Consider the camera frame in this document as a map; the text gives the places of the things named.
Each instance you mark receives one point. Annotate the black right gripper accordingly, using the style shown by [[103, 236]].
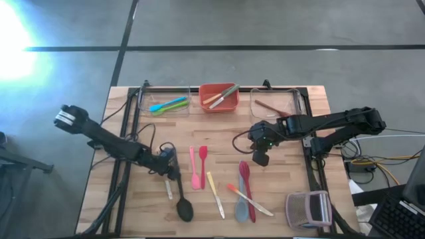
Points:
[[265, 134]]

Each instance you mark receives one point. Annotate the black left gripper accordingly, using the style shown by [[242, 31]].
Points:
[[169, 162]]

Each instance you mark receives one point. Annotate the wooden slotted spatula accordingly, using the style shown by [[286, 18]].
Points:
[[168, 189]]

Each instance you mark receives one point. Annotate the pink silicone spatula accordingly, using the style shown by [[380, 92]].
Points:
[[196, 182]]

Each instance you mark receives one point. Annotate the red silicone spatula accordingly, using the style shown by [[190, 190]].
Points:
[[203, 152]]

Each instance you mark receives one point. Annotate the red slotted spoon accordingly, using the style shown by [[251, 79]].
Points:
[[244, 171]]

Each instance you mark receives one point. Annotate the large black spoon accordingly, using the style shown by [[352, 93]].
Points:
[[185, 209]]

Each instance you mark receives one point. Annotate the green silicone spatula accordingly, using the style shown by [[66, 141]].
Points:
[[159, 113]]

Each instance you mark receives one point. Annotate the teal silicone spatula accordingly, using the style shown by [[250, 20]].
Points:
[[156, 108]]

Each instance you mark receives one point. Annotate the blue-grey silicone spoon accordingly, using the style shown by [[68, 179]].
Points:
[[241, 210]]

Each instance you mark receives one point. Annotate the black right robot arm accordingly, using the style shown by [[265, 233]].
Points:
[[332, 119]]

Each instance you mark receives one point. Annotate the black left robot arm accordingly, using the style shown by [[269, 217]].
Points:
[[109, 144]]

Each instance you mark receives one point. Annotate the clear plastic bin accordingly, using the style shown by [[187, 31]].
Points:
[[259, 116], [146, 113]]

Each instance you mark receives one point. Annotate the silver mounting plate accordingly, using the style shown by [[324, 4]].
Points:
[[306, 142]]

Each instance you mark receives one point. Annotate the orange plastic bin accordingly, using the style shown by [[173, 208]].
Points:
[[230, 104]]

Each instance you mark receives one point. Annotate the pink box grater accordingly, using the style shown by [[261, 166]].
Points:
[[299, 209]]

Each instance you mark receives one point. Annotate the black power box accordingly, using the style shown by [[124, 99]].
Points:
[[355, 167]]

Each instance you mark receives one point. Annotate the white crumpled sheet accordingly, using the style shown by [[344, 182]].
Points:
[[355, 187]]

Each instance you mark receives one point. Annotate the black floor stand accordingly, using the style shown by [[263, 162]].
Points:
[[33, 165]]

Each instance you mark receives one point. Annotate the black keyboard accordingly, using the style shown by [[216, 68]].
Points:
[[395, 219]]

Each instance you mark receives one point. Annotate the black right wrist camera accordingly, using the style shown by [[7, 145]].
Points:
[[260, 158]]

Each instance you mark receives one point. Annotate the black table frame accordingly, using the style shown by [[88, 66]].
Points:
[[245, 89]]

